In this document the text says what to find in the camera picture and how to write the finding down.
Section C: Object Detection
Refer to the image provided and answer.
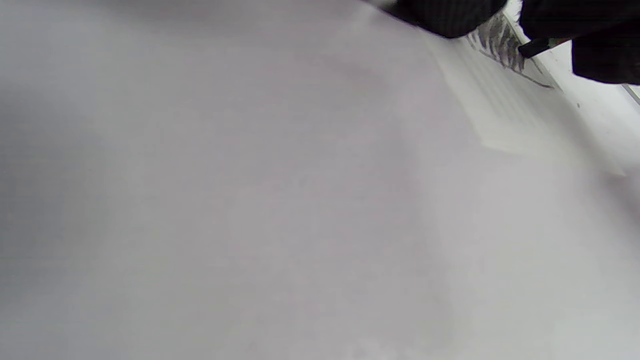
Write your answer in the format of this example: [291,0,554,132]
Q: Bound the person's right hand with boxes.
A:
[519,0,640,86]

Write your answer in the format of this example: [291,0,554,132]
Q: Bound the person's left hand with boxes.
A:
[367,0,509,40]

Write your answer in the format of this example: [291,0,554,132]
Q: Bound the black yellow-label wax crayon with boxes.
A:
[517,37,572,59]

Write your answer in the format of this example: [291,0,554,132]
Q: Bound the lined white paper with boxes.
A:
[422,9,628,178]

